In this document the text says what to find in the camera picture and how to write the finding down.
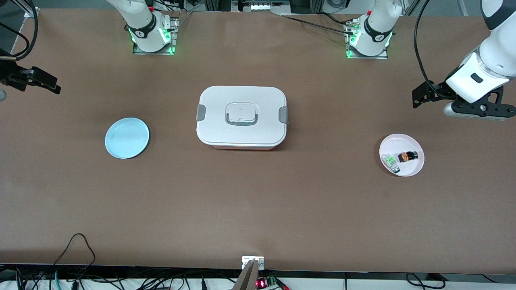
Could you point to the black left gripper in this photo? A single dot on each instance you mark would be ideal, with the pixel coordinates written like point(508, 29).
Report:
point(436, 92)

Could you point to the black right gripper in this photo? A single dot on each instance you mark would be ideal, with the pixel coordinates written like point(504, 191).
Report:
point(9, 74)

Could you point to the orange and black push-button switch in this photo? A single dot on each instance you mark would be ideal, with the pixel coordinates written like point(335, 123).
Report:
point(407, 156)

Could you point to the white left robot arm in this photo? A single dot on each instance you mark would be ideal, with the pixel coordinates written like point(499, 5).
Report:
point(500, 52)

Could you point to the pink round plate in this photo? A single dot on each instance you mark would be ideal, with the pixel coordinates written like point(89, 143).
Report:
point(409, 143)

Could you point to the light blue round plate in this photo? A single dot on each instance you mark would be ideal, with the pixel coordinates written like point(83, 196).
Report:
point(127, 138)

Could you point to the white lunch box grey latches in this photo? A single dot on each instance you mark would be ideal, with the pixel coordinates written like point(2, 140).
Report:
point(242, 133)

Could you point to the white power strip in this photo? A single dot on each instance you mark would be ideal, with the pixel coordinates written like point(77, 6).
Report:
point(268, 6)

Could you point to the circuit board with red display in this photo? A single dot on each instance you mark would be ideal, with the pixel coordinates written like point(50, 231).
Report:
point(264, 282)

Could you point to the aluminium table corner post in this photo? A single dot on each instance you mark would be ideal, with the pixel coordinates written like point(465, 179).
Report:
point(30, 13)

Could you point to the green push-button switch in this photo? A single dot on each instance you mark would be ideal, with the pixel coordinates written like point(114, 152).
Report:
point(391, 163)

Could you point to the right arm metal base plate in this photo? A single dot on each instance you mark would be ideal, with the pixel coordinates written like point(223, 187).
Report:
point(175, 36)

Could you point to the aluminium frame profiles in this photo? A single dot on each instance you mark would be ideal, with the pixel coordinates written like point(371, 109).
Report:
point(209, 5)

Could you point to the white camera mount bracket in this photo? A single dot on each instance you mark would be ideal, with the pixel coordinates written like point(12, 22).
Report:
point(252, 261)

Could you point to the aluminium camera mount bar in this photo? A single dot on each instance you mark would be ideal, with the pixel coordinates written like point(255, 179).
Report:
point(246, 278)

